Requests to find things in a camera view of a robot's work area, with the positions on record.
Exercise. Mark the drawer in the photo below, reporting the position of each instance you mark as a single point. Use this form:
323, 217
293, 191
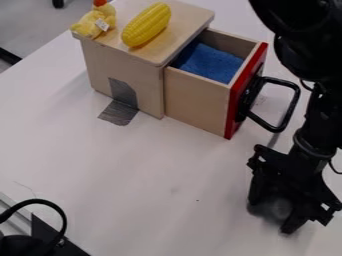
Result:
200, 96

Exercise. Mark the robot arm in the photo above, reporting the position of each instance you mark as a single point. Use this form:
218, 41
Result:
307, 40

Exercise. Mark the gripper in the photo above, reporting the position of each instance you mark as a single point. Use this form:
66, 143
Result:
294, 176

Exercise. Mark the yellow plush duck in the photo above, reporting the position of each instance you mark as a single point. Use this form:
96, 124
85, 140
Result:
95, 20

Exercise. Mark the yellow toy corn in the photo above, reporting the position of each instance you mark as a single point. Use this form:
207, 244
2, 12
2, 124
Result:
146, 24

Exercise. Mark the cabinet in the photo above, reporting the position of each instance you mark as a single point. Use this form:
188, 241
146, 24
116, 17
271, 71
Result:
133, 71

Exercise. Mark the gray tape strip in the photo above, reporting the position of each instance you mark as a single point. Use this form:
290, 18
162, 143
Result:
121, 103

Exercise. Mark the gray toy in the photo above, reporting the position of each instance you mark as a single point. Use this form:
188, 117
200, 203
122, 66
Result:
277, 208

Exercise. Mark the blue cloth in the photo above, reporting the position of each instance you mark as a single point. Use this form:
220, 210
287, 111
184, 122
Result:
209, 63

